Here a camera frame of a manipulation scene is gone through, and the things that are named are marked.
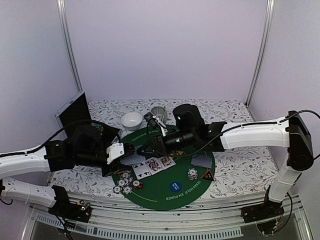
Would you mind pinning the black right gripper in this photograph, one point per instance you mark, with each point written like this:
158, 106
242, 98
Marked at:
159, 144

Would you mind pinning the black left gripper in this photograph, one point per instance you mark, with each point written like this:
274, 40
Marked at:
115, 166

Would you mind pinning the face-up king card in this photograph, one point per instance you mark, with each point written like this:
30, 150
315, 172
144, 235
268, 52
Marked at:
167, 161

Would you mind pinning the face-up queen card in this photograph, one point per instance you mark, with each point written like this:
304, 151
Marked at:
154, 165

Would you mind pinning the playing cards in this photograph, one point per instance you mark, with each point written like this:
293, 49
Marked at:
202, 161

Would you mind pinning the face-up clubs card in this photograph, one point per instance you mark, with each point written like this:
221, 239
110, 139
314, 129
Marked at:
141, 170

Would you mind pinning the blue poker chip stack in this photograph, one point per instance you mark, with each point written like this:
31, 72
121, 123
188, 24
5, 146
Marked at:
192, 174

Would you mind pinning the grey playing card deck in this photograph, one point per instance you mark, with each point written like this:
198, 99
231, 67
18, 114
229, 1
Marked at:
132, 160

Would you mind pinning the blue poker chips pile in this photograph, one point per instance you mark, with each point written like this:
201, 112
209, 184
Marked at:
123, 182

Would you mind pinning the blue small blind button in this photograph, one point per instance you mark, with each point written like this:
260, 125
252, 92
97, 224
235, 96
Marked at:
175, 186

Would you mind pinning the black triangular all-in marker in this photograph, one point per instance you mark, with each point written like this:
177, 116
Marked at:
209, 176

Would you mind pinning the red black poker chip stack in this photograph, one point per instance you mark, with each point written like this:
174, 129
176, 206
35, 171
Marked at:
138, 184

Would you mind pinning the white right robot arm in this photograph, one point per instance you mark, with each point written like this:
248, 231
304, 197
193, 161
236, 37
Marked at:
288, 132

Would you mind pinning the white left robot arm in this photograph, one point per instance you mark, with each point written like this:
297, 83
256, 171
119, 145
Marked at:
80, 143

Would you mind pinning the floral white tablecloth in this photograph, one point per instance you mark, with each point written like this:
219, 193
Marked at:
239, 172

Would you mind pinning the striped grey ceramic cup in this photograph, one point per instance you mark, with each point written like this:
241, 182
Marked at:
160, 112

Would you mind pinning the round green poker mat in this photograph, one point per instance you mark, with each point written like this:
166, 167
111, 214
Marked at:
156, 193

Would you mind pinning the white ceramic bowl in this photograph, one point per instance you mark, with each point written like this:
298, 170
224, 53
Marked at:
131, 121

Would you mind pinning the aluminium poker chip case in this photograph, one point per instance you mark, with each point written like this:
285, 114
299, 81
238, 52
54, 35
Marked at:
77, 109

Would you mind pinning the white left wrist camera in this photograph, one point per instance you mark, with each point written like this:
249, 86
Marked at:
119, 150

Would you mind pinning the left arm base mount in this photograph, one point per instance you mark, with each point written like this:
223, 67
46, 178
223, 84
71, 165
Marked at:
80, 211

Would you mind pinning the left aluminium frame post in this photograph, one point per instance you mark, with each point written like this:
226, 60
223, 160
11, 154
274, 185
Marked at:
62, 14

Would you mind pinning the aluminium frame post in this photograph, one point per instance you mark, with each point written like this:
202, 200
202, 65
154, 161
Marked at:
62, 14
270, 5

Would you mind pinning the right aluminium frame post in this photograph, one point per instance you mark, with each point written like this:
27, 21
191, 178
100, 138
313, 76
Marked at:
270, 5

